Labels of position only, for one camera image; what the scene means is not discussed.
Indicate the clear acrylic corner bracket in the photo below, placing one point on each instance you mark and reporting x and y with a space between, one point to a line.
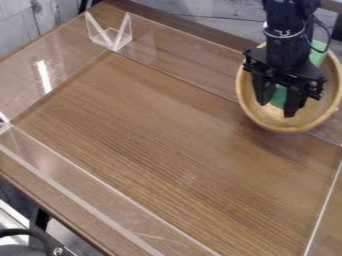
109 38

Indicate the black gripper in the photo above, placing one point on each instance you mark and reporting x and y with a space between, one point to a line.
299 76

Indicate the brown wooden bowl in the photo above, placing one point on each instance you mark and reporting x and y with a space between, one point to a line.
320 113

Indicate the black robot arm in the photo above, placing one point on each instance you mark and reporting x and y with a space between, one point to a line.
288 28

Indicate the green rectangular block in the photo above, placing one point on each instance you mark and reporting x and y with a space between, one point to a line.
316 59

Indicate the clear acrylic tray wall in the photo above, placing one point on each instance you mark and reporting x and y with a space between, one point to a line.
97 211

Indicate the black table leg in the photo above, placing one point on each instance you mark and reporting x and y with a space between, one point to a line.
39 219

